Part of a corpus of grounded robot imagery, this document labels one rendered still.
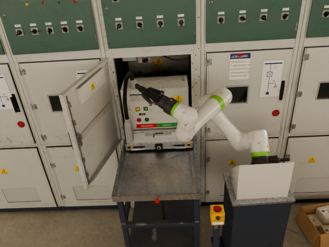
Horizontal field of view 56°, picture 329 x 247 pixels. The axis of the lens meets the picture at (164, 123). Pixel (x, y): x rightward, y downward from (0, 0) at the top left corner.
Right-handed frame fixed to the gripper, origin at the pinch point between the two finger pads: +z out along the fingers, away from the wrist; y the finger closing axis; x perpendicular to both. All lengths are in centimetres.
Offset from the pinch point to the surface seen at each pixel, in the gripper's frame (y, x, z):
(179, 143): 29, -71, -13
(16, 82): -25, -40, 108
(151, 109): 22.5, -42.8, 10.9
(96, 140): -16, -59, 31
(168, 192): -14, -64, -35
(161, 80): 42, -31, 17
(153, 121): 21, -53, 7
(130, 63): 70, -63, 76
